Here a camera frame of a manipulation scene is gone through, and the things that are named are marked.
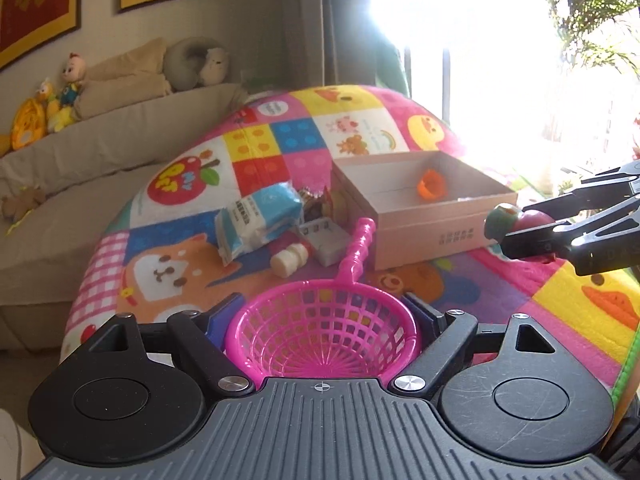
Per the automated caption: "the plush doll with red hat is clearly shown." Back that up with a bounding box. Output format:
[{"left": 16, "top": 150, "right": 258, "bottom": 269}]
[{"left": 57, "top": 52, "right": 88, "bottom": 111}]

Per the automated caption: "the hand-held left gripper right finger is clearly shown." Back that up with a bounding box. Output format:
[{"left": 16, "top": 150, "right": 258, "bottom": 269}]
[{"left": 389, "top": 292, "right": 551, "bottom": 394}]

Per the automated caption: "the brown plush toy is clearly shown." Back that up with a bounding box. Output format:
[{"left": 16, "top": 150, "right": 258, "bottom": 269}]
[{"left": 0, "top": 185, "right": 47, "bottom": 222}]

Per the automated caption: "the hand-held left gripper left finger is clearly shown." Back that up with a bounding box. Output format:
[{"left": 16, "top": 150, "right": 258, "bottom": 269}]
[{"left": 95, "top": 294, "right": 257, "bottom": 395}]

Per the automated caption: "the blue white tissue packet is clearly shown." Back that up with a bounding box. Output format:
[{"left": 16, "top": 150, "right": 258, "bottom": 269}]
[{"left": 215, "top": 182, "right": 305, "bottom": 267}]

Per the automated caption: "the small white printed box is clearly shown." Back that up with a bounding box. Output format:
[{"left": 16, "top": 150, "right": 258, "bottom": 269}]
[{"left": 295, "top": 217, "right": 351, "bottom": 267}]

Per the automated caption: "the beige pillow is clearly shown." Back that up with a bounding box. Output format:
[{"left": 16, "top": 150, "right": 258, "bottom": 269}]
[
  {"left": 84, "top": 37, "right": 170, "bottom": 82},
  {"left": 74, "top": 72, "right": 173, "bottom": 121}
]

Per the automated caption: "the yellow round plush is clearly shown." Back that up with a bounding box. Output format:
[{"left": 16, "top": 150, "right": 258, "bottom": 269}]
[{"left": 9, "top": 97, "right": 51, "bottom": 152}]

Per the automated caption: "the green hanging cloth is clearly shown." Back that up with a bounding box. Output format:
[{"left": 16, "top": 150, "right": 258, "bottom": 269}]
[{"left": 372, "top": 40, "right": 412, "bottom": 100}]

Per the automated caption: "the red green toy ball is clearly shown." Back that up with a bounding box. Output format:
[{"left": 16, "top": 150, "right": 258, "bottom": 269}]
[{"left": 484, "top": 203, "right": 557, "bottom": 264}]

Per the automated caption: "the yellow duck plush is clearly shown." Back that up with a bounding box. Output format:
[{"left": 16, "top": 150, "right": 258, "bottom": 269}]
[{"left": 35, "top": 77, "right": 78, "bottom": 133}]

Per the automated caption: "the small white red bottle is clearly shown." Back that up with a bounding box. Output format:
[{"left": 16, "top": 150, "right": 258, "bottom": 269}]
[{"left": 270, "top": 242, "right": 312, "bottom": 277}]

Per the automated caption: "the pink cardboard box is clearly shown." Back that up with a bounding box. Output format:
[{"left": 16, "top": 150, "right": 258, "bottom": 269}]
[{"left": 330, "top": 150, "right": 518, "bottom": 271}]

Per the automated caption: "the beige sofa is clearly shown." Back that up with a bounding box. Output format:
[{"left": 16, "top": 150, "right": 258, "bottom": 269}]
[{"left": 0, "top": 82, "right": 251, "bottom": 356}]

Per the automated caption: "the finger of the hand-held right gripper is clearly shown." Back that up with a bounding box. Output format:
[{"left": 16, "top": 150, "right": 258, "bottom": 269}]
[
  {"left": 500, "top": 194, "right": 640, "bottom": 277},
  {"left": 522, "top": 160, "right": 640, "bottom": 222}
]

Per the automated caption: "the grey neck pillow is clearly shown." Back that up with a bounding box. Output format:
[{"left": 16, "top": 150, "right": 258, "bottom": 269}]
[{"left": 165, "top": 37, "right": 232, "bottom": 92}]

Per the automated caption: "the orange plastic toy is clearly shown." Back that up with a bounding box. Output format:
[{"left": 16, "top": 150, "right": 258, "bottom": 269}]
[{"left": 417, "top": 169, "right": 446, "bottom": 201}]

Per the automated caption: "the grey curtain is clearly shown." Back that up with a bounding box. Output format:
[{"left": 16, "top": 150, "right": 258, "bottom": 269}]
[{"left": 280, "top": 0, "right": 376, "bottom": 90}]

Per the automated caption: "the colourful printed blanket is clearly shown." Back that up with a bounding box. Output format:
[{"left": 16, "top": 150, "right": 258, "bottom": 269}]
[{"left": 60, "top": 85, "right": 640, "bottom": 403}]

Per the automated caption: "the pink plastic strainer basket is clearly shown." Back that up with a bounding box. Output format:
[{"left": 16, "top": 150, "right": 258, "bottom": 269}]
[{"left": 224, "top": 217, "right": 420, "bottom": 380}]

